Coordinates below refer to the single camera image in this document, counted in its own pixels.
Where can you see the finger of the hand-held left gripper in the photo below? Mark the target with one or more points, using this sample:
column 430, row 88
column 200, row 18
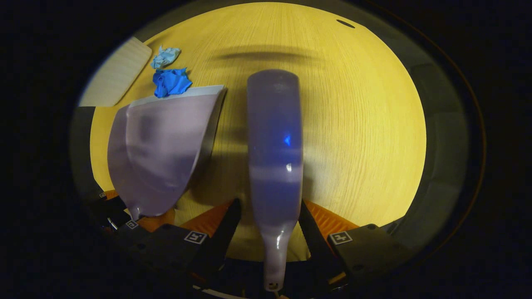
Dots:
column 112, row 205
column 156, row 220

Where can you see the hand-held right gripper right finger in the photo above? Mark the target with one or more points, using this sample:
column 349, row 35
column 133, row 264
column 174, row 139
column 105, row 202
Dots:
column 316, row 236

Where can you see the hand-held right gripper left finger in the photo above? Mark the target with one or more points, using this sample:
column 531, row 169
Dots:
column 224, row 236

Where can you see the lavender dustpan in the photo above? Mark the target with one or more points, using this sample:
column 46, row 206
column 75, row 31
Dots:
column 162, row 145

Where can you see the lavender small broom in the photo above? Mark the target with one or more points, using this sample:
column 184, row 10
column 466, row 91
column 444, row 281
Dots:
column 274, row 145

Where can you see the dark blue paper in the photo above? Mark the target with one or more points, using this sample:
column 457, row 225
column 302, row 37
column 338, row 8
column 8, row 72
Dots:
column 170, row 83

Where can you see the light blue paper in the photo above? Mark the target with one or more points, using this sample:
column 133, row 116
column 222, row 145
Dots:
column 165, row 57

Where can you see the wooden desktop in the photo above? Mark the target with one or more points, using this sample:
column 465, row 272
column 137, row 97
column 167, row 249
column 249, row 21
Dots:
column 353, row 124

